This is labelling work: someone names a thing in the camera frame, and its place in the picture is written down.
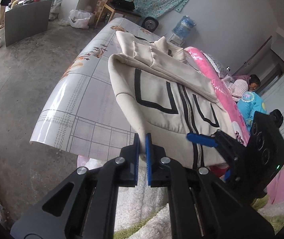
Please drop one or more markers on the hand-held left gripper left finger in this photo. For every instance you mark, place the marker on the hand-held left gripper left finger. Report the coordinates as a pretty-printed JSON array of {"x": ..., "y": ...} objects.
[{"x": 136, "y": 159}]

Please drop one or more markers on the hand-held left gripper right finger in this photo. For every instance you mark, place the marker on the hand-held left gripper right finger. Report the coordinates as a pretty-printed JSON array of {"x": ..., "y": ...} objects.
[{"x": 149, "y": 164}]

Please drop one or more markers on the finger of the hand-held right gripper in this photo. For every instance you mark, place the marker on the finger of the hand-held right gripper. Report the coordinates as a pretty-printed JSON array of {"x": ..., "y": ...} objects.
[{"x": 201, "y": 140}]

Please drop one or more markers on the cream zip jacket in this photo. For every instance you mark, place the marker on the cream zip jacket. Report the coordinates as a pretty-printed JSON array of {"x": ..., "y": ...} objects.
[{"x": 161, "y": 97}]

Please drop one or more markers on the person's white fleece clothing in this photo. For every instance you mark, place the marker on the person's white fleece clothing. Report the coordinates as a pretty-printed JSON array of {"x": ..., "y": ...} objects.
[{"x": 142, "y": 204}]

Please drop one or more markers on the blue cartoon quilt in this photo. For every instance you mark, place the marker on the blue cartoon quilt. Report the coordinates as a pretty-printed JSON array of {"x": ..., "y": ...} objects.
[{"x": 253, "y": 103}]

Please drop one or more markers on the pink floral blanket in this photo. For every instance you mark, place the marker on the pink floral blanket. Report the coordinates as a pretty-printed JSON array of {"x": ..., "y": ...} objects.
[{"x": 219, "y": 84}]

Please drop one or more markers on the grey patterned pillow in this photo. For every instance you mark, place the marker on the grey patterned pillow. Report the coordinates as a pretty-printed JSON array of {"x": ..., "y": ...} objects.
[{"x": 216, "y": 63}]

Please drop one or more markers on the checked floral tablecloth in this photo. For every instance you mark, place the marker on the checked floral tablecloth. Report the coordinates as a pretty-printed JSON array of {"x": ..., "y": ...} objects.
[{"x": 87, "y": 87}]

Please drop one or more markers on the grey door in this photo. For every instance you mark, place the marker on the grey door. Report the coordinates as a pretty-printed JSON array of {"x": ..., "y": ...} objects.
[{"x": 256, "y": 54}]

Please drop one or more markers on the white water dispenser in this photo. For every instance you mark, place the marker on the white water dispenser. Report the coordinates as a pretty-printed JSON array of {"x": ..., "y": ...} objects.
[{"x": 174, "y": 39}]

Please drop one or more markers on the blue water bottle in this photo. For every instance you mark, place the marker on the blue water bottle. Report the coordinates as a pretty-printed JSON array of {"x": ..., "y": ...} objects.
[{"x": 185, "y": 27}]

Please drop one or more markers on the black round fan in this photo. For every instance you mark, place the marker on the black round fan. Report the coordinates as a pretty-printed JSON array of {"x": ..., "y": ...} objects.
[{"x": 150, "y": 23}]

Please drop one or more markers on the white plastic bag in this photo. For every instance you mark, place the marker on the white plastic bag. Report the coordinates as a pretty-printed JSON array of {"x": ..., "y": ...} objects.
[{"x": 80, "y": 21}]

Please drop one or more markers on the wooden chair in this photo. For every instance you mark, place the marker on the wooden chair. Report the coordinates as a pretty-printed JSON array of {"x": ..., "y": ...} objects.
[{"x": 107, "y": 7}]

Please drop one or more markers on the black bag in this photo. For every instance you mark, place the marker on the black bag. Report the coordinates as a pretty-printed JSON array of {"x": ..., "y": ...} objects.
[{"x": 124, "y": 4}]

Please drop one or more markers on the dark grey cabinet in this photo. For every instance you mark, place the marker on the dark grey cabinet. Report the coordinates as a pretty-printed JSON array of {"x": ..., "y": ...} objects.
[{"x": 26, "y": 20}]

